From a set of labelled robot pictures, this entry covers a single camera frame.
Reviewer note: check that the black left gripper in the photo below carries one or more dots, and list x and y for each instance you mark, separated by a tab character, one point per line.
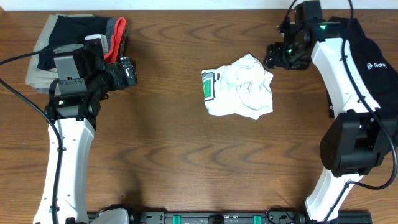
130	74

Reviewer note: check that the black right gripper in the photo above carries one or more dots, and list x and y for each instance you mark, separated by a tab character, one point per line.
275	58

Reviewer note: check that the white printed t-shirt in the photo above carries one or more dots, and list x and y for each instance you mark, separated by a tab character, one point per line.
243	88

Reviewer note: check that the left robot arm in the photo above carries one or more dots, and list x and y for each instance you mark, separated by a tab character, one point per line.
84	80

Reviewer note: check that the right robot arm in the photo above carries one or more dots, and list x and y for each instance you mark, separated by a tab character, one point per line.
361	133

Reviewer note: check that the black shorts with orange waistband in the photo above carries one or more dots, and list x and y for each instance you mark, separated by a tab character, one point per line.
73	30

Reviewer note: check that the black t-shirt with logo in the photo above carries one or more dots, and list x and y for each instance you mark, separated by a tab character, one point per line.
377	74

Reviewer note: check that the folded khaki trousers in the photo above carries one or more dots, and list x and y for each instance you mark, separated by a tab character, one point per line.
40	80

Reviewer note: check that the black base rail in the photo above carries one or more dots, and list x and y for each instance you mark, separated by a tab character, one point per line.
214	217

